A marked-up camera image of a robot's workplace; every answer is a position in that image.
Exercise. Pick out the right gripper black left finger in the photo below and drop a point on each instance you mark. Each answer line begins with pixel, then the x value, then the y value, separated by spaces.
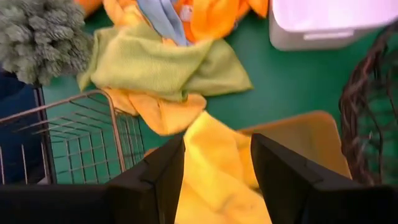
pixel 155 186

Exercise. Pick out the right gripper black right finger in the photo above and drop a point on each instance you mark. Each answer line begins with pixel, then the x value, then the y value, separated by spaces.
pixel 280 186

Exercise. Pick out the yellow microfiber towel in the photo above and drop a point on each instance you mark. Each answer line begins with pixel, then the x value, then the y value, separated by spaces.
pixel 168 116
pixel 214 174

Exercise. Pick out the grey-green artificial succulent plant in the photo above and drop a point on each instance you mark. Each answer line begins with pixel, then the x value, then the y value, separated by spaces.
pixel 40 37

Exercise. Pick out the lime green microfiber towel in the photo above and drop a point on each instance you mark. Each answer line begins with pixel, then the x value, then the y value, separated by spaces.
pixel 140 65

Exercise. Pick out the yellow plastic bin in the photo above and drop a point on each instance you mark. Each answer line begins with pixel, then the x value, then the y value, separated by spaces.
pixel 311 140

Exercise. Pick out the light blue microfiber towel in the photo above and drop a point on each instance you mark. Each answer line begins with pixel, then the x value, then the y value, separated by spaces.
pixel 164 18

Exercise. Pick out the white plastic bin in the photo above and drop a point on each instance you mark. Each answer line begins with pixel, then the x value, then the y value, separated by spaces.
pixel 326 18

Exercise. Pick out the orange microfiber towel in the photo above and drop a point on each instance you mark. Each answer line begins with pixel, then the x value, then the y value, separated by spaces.
pixel 211 18
pixel 88 6

